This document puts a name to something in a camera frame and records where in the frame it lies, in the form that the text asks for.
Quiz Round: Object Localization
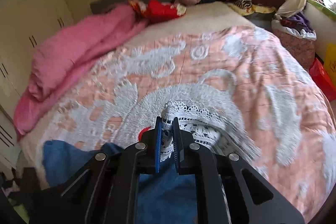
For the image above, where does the blue denim pants lace trim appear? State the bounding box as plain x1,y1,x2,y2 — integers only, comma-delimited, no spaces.
41,99,253,224

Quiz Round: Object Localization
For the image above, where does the peach white patterned bedspread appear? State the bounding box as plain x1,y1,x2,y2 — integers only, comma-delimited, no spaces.
18,0,336,224

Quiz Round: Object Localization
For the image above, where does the pink folded quilt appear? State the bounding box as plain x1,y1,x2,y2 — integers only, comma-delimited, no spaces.
14,5,147,139

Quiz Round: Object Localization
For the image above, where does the red plastic bag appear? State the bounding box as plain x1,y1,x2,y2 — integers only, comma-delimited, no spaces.
309,58,336,102

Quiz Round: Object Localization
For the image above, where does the yellow object by bed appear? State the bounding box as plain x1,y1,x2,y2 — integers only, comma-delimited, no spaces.
323,43,336,81

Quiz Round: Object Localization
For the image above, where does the purple clothes pile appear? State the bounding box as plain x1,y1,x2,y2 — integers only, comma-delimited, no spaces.
280,12,314,32

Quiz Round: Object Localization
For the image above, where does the red patterned cloth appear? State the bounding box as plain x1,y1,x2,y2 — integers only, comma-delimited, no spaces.
127,0,187,24

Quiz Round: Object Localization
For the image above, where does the cream wardrobe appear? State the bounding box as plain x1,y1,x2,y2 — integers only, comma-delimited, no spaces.
1,0,74,168

